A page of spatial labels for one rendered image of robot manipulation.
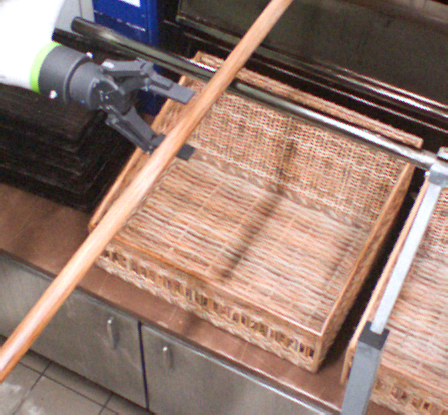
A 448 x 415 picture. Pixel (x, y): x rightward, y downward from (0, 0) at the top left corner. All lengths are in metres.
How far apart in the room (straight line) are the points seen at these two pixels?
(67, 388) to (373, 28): 1.30
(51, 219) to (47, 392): 0.60
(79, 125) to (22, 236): 0.33
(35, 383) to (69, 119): 0.89
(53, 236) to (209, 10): 0.62
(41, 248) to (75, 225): 0.10
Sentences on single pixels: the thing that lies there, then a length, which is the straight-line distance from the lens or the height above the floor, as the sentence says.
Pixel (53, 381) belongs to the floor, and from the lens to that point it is 2.68.
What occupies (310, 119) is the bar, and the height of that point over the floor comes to 1.17.
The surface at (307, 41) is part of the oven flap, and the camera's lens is 2.04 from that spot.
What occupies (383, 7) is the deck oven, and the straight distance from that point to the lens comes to 1.92.
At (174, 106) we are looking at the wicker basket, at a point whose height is 0.79.
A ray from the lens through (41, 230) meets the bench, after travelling 2.23.
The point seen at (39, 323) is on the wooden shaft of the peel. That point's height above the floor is 1.20.
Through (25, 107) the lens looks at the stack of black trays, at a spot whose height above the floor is 0.85.
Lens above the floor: 2.35
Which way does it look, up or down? 52 degrees down
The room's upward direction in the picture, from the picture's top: 1 degrees clockwise
